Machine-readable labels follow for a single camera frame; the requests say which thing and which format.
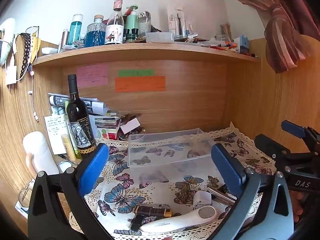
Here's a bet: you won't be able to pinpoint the silver metal clip bar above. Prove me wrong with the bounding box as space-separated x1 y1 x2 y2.
207 187 236 205

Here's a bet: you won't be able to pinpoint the white charger plug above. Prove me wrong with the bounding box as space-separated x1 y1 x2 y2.
193 190 212 209

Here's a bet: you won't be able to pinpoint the black usb adapter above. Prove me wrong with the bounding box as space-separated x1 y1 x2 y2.
130 214 145 232

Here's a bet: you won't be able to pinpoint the black gold lipstick box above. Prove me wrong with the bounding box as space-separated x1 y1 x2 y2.
133 204 172 218

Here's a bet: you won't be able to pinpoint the person's right hand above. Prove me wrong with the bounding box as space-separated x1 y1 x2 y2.
290 191 304 223

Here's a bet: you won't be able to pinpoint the eyeglasses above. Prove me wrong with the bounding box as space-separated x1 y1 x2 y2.
18 178 35 208

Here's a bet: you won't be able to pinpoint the small round mirror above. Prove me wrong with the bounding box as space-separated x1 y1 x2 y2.
56 160 73 173

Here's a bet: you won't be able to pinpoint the white handheld massager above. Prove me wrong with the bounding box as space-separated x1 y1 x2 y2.
140 205 217 234

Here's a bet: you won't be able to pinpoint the white cylinder device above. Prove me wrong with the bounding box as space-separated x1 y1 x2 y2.
23 131 59 178

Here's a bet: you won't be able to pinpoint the yellow lip balm stick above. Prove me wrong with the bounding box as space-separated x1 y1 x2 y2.
61 134 76 161

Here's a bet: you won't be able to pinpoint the dark wine bottle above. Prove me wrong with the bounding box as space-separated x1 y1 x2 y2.
67 74 97 159

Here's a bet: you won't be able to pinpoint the clear plastic storage box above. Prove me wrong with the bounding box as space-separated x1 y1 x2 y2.
127 128 223 187

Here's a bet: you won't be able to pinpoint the butterfly print lace cloth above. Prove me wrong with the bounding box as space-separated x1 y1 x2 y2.
68 122 278 240

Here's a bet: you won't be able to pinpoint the stack of papers and books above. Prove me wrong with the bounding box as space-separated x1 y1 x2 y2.
48 93 121 140

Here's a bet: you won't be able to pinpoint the blue pencil sharpener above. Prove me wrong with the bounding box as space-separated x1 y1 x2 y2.
234 35 249 53

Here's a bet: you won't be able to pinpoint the bowl of small trinkets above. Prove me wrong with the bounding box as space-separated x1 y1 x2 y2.
118 113 145 141

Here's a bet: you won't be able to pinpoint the striped pink curtain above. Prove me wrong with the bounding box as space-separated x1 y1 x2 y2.
237 0 319 73

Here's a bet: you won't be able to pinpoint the pink sticky note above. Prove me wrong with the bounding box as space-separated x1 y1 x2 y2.
76 63 108 88

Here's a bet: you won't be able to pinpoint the orange sticky note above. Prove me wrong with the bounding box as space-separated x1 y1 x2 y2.
115 76 166 93

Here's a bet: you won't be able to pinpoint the green sticky note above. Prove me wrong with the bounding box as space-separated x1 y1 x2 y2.
118 69 155 77

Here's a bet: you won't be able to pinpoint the white plastic box on shelf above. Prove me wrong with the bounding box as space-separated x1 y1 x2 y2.
146 32 174 43

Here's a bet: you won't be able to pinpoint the packaged brush on shelf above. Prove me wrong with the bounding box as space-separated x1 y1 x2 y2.
167 5 188 37

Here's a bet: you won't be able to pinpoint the blue liquid glass bottle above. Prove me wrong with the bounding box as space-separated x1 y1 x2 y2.
85 15 106 48

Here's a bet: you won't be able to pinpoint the teal tall bottle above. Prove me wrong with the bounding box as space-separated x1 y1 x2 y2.
67 14 83 45

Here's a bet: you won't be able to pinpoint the clear bottle with label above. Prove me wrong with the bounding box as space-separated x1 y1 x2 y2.
105 0 124 44

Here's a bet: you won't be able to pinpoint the silver jar on shelf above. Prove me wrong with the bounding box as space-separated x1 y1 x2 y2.
138 11 151 38

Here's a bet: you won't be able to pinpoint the green pump bottle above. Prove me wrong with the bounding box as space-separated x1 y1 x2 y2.
124 4 139 43

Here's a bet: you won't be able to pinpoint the white charging cable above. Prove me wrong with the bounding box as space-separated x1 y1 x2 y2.
5 62 40 123

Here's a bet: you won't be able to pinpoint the black beaded strap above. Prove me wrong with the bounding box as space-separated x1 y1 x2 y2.
18 32 32 80

